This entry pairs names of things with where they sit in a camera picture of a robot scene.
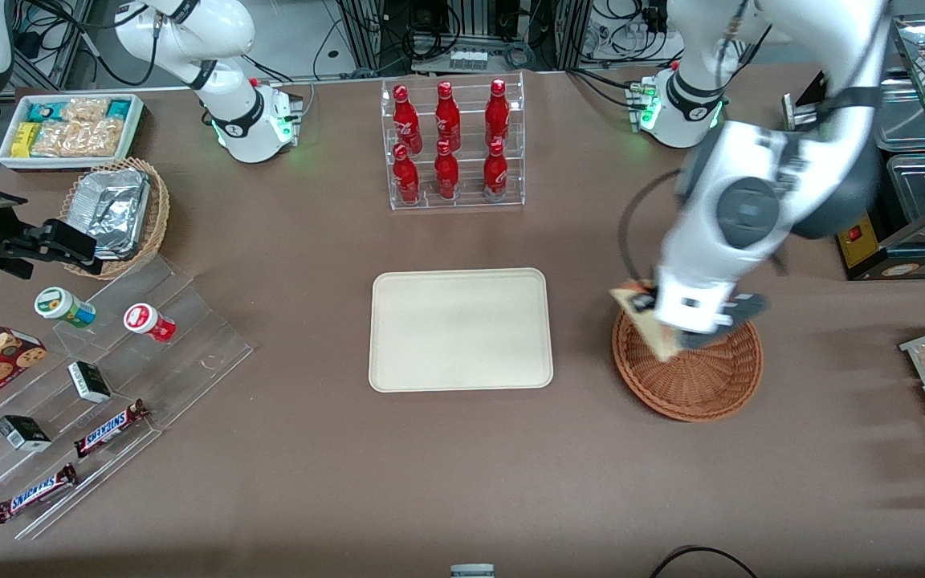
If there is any triangular sandwich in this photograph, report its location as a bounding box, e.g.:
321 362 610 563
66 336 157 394
609 279 685 364

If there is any aluminium foil tray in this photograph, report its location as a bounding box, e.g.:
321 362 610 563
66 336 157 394
75 167 151 259

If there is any light wicker basket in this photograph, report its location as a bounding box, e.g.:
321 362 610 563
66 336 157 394
59 157 171 280

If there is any red cola bottle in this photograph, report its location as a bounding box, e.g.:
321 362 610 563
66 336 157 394
393 144 422 203
434 81 462 152
393 85 423 153
434 140 461 201
483 140 509 201
485 79 511 147

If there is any clear acrylic stepped stand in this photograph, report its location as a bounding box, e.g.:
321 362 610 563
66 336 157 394
0 254 255 541

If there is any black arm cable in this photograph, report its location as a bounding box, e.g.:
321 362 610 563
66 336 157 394
618 170 682 280

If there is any white snack bin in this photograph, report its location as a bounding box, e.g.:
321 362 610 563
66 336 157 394
0 93 145 172

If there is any yellow snack packet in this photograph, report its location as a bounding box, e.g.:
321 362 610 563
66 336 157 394
10 121 43 158

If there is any green lid snack cup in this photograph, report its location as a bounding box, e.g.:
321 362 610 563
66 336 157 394
35 287 97 329

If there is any small black box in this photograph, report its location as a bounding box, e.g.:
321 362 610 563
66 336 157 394
67 360 113 405
0 414 53 453

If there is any white power strip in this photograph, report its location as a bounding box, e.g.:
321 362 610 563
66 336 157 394
447 47 490 72

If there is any clear bag of crackers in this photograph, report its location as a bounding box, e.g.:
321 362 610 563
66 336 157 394
31 118 124 158

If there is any brown round wicker basket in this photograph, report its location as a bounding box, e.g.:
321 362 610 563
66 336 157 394
612 309 764 423

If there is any black food warmer cabinet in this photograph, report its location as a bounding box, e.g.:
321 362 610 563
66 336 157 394
782 14 925 282

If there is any beige rectangular serving tray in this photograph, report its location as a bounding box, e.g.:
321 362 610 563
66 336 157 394
369 268 554 393

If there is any black cable loop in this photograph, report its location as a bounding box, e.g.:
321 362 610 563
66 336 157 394
649 545 760 578

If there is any small clear cracker bag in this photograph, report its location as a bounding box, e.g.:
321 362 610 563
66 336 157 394
61 97 112 123

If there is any clear acrylic bottle rack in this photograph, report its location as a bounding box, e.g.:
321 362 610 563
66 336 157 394
381 71 526 211

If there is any red lid snack cup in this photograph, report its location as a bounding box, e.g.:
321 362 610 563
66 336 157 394
124 303 177 344

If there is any Snickers chocolate bar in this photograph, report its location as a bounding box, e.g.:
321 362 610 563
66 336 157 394
73 398 150 459
0 462 79 525

